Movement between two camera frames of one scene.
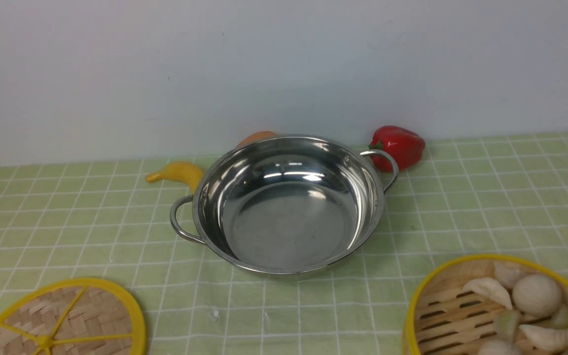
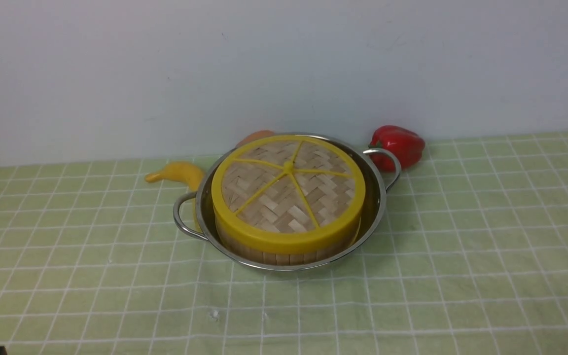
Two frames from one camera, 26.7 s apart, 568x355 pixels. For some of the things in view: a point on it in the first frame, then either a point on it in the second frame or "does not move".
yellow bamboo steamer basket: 444,319 → 296,260
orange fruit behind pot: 256,137 does not move
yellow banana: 186,171 does not move
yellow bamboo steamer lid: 81,316 → 287,194
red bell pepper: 406,146 does not move
